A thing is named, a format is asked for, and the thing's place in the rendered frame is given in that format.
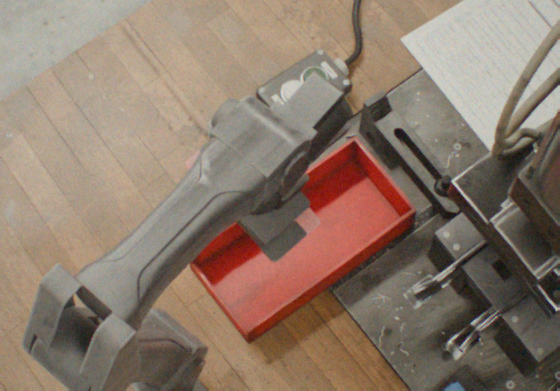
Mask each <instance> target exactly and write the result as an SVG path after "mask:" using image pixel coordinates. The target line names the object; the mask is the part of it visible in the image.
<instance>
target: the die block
mask: <svg viewBox="0 0 560 391"><path fill-rule="evenodd" d="M426 257H428V258H429V259H430V262H431V263H432V264H433V265H434V266H435V268H437V269H438V271H439V273H440V274H441V273H442V272H443V271H445V270H446V269H447V268H448V267H449V266H450V265H452V264H454V263H455V262H454V261H453V259H452V258H451V257H450V256H449V253H447V252H446V251H445V250H444V249H443V247H442V245H441V244H440V243H439V242H438V241H437V240H436V239H435V238H434V236H433V241H432V243H431V245H430V248H429V250H428V252H427V255H426ZM449 285H450V286H451V287H453V290H454V291H455V292H456V293H457V294H458V295H459V294H460V293H461V292H462V291H464V290H465V289H466V288H468V287H470V288H471V289H472V290H473V292H475V293H476V295H477V297H478V298H479V299H480V300H482V303H483V304H484V305H485V306H486V307H487V309H489V308H490V306H489V304H488V302H487V301H486V300H485V299H484V298H483V296H482V295H481V293H480V292H479V291H477V289H476V287H475V286H474V285H473V284H472V283H471V282H470V280H469V279H468V278H467V276H466V275H465V274H461V275H460V276H459V277H458V278H456V279H455V280H454V281H453V282H452V283H451V284H449ZM497 321H498V323H500V325H501V328H500V329H499V330H498V332H496V333H495V336H494V337H493V339H494V341H495V342H496V343H497V344H498V345H499V347H500V348H501V349H502V350H503V351H504V352H503V353H505V354H506V355H507V356H508V359H510V360H511V361H512V363H513V365H515V366H516V368H517V370H518V371H520V373H521V374H522V376H524V377H525V376H526V375H528V374H529V373H530V372H532V371H533V370H534V369H535V368H536V367H537V366H538V365H539V364H541V363H542V362H543V361H545V360H546V359H547V358H549V356H550V355H551V354H553V353H554V352H555V351H557V350H558V349H559V348H560V346H558V347H557V348H556V350H554V351H553V352H552V353H550V354H549V355H548V356H547V357H545V358H544V359H543V360H542V361H541V362H540V363H539V364H536V362H535V361H534V360H533V359H532V357H531V356H530V355H529V353H528V352H527V351H526V350H525V349H524V347H523V346H522V345H521V344H520V342H519V341H518V340H517V339H516V337H515V336H514V335H513V334H512V332H511V331H510V330H509V328H507V326H506V325H505V324H504V322H503V321H502V320H501V319H500V318H499V320H497Z"/></svg>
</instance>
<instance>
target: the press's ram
mask: <svg viewBox="0 0 560 391"><path fill-rule="evenodd" d="M536 152H537V151H536V150H535V149H534V148H533V145H531V146H530V147H528V148H527V149H526V150H523V151H521V153H519V154H517V155H515V156H514V157H512V158H510V159H508V160H496V159H494V158H493V157H492V153H491V151H490V152H489V153H488V154H487V155H486V156H484V157H483V158H480V159H479V161H477V162H476V163H474V164H473V165H472V166H471V167H470V168H469V169H467V170H466V171H464V172H463V173H461V174H460V175H458V176H457V177H456V178H455V179H454V180H453V181H452V182H451V184H450V186H449V188H448V191H447V195H448V196H449V197H450V198H451V199H452V200H453V201H454V203H455V204H456V205H457V207H458V208H459V209H460V210H461V211H463V214H464V215H465V216H466V217H467V218H468V220H469V221H470V223H471V224H473V226H474V227H475V228H476V229H477V231H478V233H479V234H480V235H482V236H483V237H484V240H485V241H486V242H487V243H488V244H489V245H490V246H491V248H492V249H493V250H494V252H495V253H496V254H497V255H498V256H499V258H500V259H501V260H502V261H503V263H504V264H505V265H506V266H507V267H508V269H509V271H510V272H512V273H513V274H514V277H515V278H516V279H517V280H518V281H519V283H520V284H521V285H522V286H523V287H524V289H525V290H526V291H527V292H528V293H529V296H531V297H532V298H533V299H534V302H535V303H537V304H538V305H539V308H540V309H541V310H543V312H544V314H545V315H546V316H547V317H548V318H549V319H552V318H553V316H554V315H556V314H557V313H559V312H560V259H558V258H557V257H556V256H555V255H554V254H553V253H552V252H553V250H552V247H551V246H550V244H548V242H547V241H546V240H545V239H544V237H543V236H542V235H541V234H540V233H539V232H538V229H537V228H536V227H534V226H533V225H532V222H531V221H530V220H529V219H528V218H527V216H526V215H525V214H524V213H523V212H522V211H521V209H520V207H518V206H516V205H514V204H513V203H511V202H510V200H509V199H508V191H509V188H510V186H511V184H512V183H513V181H514V180H515V176H516V174H517V172H519V171H520V170H521V169H522V168H524V167H525V166H526V165H528V163H529V162H532V161H533V157H534V156H535V154H536Z"/></svg>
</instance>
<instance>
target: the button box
mask: <svg viewBox="0 0 560 391"><path fill-rule="evenodd" d="M360 2H361V0H354V1H353V12H352V23H353V28H354V32H355V38H356V48H355V50H354V52H353V54H352V55H351V56H350V58H348V59H346V60H345V61H342V60H341V59H340V58H338V57H337V58H336V59H335V60H334V61H333V60H332V58H331V57H330V56H328V55H327V54H326V52H325V51H324V50H323V49H322V48H319V49H317V50H316V51H315V52H313V53H312V54H309V55H307V56H306V57H305V58H304V59H302V60H301V61H299V62H298V63H296V64H295V65H293V66H290V67H289V68H288V69H287V70H285V71H284V72H282V73H281V74H279V75H278V76H276V77H275V78H273V79H271V80H270V81H268V82H267V83H265V84H264V85H262V86H261V87H259V88H258V89H257V90H256V98H257V99H258V100H260V101H261V102H262V103H263V104H265V105H266V106H267V107H269V108H271V107H272V105H273V104H274V103H275V102H276V101H278V102H279V103H281V104H282V105H284V104H285V103H286V101H287V100H286V99H285V97H284V95H283V89H284V86H285V85H286V84H287V83H288V82H289V81H291V80H298V81H300V82H302V83H304V74H305V72H306V70H307V69H308V68H310V67H319V68H321V69H322V70H323V71H324V72H325V75H326V80H328V81H329V82H332V83H333V84H334V85H336V86H337V87H338V88H340V89H341V91H343V92H344V93H345V97H344V98H347V97H349V96H350V95H351V91H352V87H353V83H352V82H351V81H350V80H349V78H348V77H347V75H348V74H349V70H348V68H347V67H349V66H350V65H351V64H352V63H353V62H354V61H355V60H357V59H358V58H359V56H360V55H361V53H362V50H363V49H362V38H361V32H360V27H359V23H358V14H359V8H360Z"/></svg>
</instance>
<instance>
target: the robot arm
mask: <svg viewBox="0 0 560 391"><path fill-rule="evenodd" d="M344 97H345V93H344V92H343V91H341V89H340V88H338V87H337V86H336V85H334V84H333V83H332V82H329V81H328V80H326V79H325V78H324V77H323V76H322V75H321V74H319V73H318V72H317V71H314V72H313V73H312V74H311V75H310V76H309V77H308V78H307V80H305V81H304V83H303V84H302V85H301V86H300V87H299V88H298V89H297V90H296V91H295V92H294V94H292V95H291V96H290V98H289V99H288V100H287V101H286V103H285V104H284V105H282V104H281V103H279V102H278V101H276V102H275V103H274V104H273V105H272V107H271V108H269V107H267V106H266V105H265V104H263V103H262V102H261V101H260V100H258V99H257V98H256V97H254V95H251V96H248V97H246V98H245V99H243V100H242V101H241V102H240V101H239V100H235V98H229V99H227V100H226V101H225V102H224V103H223V104H222V105H221V106H220V107H219V108H218V109H217V112H215V114H214V116H213V118H212V121H211V126H212V130H211V131H210V136H209V141H208V142H206V143H205V144H204V145H203V146H202V147H201V148H199V149H198V151H197V152H196V153H195V154H194V155H192V156H191V157H190V158H189V159H188V160H187V161H186V163H185V167H186V168H187V169H188V172H187V173H186V174H185V176H184V177H183V178H182V180H181V182H180V183H179V184H178V185H177V186H176V187H175V188H174V189H173V190H172V191H171V192H170V193H169V194H168V195H167V197H166V198H165V199H164V200H163V201H162V202H160V203H159V204H158V205H157V206H156V207H155V208H154V210H153V211H152V212H151V213H150V214H149V215H148V216H147V217H146V218H144V219H143V220H142V222H141V223H140V224H139V225H138V226H137V227H136V228H135V229H134V230H133V231H132V232H131V233H130V234H129V235H128V236H126V237H125V238H124V239H123V240H122V242H120V243H119V244H117V245H116V246H114V247H113V249H111V250H110V251H109V252H107V253H106V254H104V255H102V256H101V257H99V258H98V259H96V261H94V262H93V263H91V264H89V263H88V264H86V265H85V266H84V267H83V268H82V269H81V271H80V272H79V273H77V274H76V275H75V276H73V275H72V274H71V273H70V272H69V271H67V270H66V269H65V268H64V267H63V266H62V265H60V264H59V263H57V264H56V265H55V266H54V267H52V268H51V270H50V271H49V272H48V273H47V274H46V275H45V276H44V278H43V279H42V280H41V282H40V285H39V287H38V290H37V292H36V295H35V297H36V298H35V301H34V302H33V305H32V308H31V309H32V310H31V313H30V316H29V318H28V324H27V325H26V328H25V331H24V332H25V333H24V336H23V339H22V341H21V344H22V348H23V349H24V350H25V351H26V352H27V353H28V354H29V355H30V356H31V357H33V358H35V359H36V360H37V361H38V362H39V364H40V365H42V366H43V367H44V368H45V369H46V370H47V371H48V372H49V373H51V374H52V375H53V376H54V377H55V378H56V380H59V381H60V382H61V383H62V384H63V385H64V386H65V388H66V389H68V390H69V391H126V390H127V388H128V386H130V385H131V386H132V387H134V389H135V390H136V391H207V389H206V388H205V386H203V385H202V383H201V382H200V381H199V379H198V377H199V375H200V373H201V372H202V370H203V369H204V367H205V363H206V361H205V360H204V357H205V356H206V354H207V352H208V350H209V347H208V346H207V345H205V344H204V343H203V342H201V341H200V340H199V339H198V338H197V337H196V336H195V335H193V334H192V333H191V332H190V331H189V330H186V329H185V327H184V326H183V325H182V324H180V323H179V322H178V321H177V320H176V319H174V318H173V317H172V316H170V315H169V314H168V313H167V312H166V311H165V310H164V309H152V310H151V308H152V307H153V305H154V304H155V302H156V301H157V299H158V298H159V297H160V296H161V294H162V293H163V292H165V291H164V290H165V289H166V288H167V287H168V286H169V285H170V284H171V283H172V282H173V281H174V280H175V278H176V277H177V276H178V275H179V274H180V273H181V272H182V271H183V270H184V269H186V268H187V266H188V265H189V264H190V263H191V262H192V261H193V260H194V259H195V258H196V257H197V256H199V255H200V254H201V251H202V250H203V249H204V248H205V247H206V246H207V245H208V244H209V243H210V242H211V241H214V240H215V239H216V237H217V236H218V235H219V234H221V233H222V232H223V231H224V230H226V229H227V228H228V227H229V226H231V225H232V224H234V223H235V222H236V223H237V224H239V225H240V226H241V227H242V228H243V230H244V231H245V232H246V233H247V234H248V235H249V236H250V237H251V238H252V240H253V242H254V243H256V244H257V245H258V246H259V247H260V249H261V251H262V252H263V253H264V254H265V256H266V257H267V258H268V259H269V260H271V261H272V262H273V263H274V262H277V261H278V260H281V259H282V258H283V257H284V256H285V255H286V254H287V253H288V252H289V251H291V249H292V248H293V247H294V246H295V245H296V244H297V243H299V242H301V241H302V240H303V239H304V238H305V237H306V236H307V235H308V234H310V232H311V231H312V230H313V229H314V228H315V227H316V226H317V225H318V224H320V220H319V218H318V217H317V216H316V215H315V213H314V212H313V211H312V210H311V208H310V207H309V206H310V201H309V200H308V198H307V197H306V196H305V195H304V194H303V193H302V192H301V190H302V188H303V187H304V185H306V184H307V182H308V181H309V180H310V177H309V176H308V175H307V174H306V171H307V170H308V169H309V166H310V165H311V163H313V162H314V161H315V160H317V159H318V158H319V157H320V156H321V155H322V154H323V153H324V152H325V151H326V150H327V149H328V148H329V147H331V146H332V145H333V144H334V143H336V142H337V141H338V140H339V139H341V138H342V137H343V136H345V134H346V132H347V131H349V129H350V128H351V127H352V124H351V123H350V122H349V121H348V120H349V119H350V118H351V117H352V116H353V111H352V109H351V107H350V105H349V104H348V102H347V101H346V100H345V98H344ZM308 207H309V208H308ZM74 293H76V294H77V296H78V298H79V300H80V301H81V302H82V303H83V304H84V305H85V306H76V305H75V302H74V297H73V294H74ZM150 310H151V311H150ZM149 311H150V312H149Z"/></svg>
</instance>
